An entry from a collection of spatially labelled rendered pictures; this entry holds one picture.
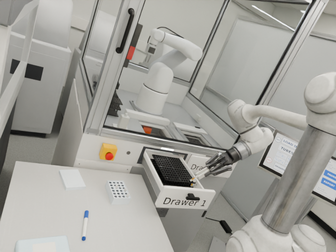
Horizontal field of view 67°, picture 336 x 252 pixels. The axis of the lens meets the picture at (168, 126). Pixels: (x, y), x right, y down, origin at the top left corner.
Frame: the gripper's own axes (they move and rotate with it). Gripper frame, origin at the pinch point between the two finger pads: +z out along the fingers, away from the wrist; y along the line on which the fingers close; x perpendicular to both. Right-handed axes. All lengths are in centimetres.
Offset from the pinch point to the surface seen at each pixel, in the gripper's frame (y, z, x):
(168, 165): 12.5, 13.0, 3.5
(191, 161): 19.4, -0.1, -12.8
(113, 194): 2.8, 41.3, 18.1
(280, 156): 9, -57, -45
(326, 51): 78, -169, -51
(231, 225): 32, -16, -161
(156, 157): 20.1, 16.5, 5.2
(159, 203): -9.1, 25.0, 11.2
